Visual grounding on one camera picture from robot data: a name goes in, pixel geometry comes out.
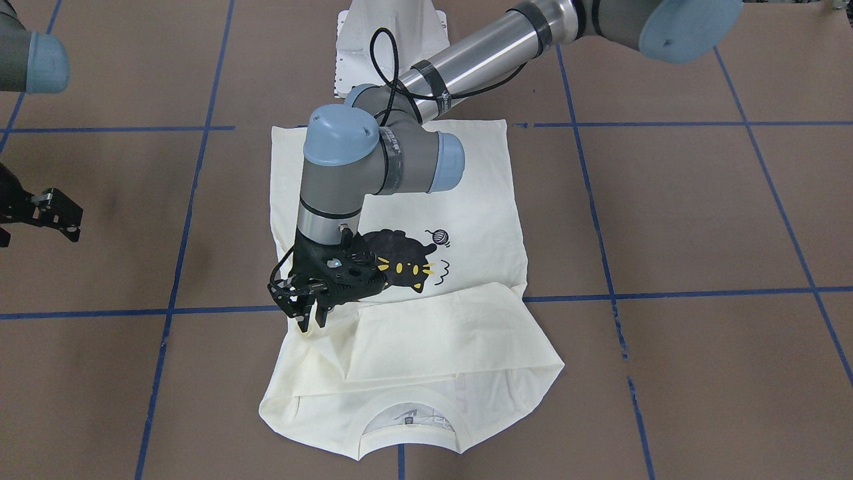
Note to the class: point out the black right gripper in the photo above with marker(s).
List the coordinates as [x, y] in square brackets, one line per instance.
[14, 200]

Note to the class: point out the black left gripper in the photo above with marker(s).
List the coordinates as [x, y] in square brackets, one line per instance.
[301, 264]

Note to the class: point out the cream long-sleeve cat shirt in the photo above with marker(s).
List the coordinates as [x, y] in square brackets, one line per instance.
[447, 355]

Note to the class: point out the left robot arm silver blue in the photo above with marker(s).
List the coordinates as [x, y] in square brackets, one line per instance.
[376, 143]

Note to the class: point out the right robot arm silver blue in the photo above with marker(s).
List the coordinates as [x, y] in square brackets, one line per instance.
[34, 62]

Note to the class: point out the white camera mast base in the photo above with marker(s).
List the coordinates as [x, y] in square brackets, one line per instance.
[417, 26]

